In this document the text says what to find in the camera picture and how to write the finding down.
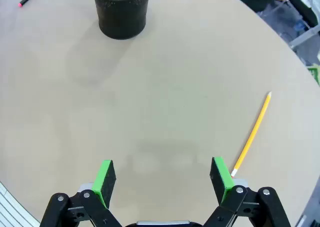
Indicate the grey metal frame bar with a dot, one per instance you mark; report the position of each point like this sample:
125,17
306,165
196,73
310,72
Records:
306,35

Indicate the yellow pencil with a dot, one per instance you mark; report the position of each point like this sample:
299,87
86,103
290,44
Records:
250,140

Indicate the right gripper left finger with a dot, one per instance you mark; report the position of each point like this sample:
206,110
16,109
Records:
105,182

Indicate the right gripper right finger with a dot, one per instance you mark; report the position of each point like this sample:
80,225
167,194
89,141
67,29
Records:
220,179

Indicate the black mesh pen holder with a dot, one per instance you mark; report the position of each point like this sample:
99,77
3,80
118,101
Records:
122,17

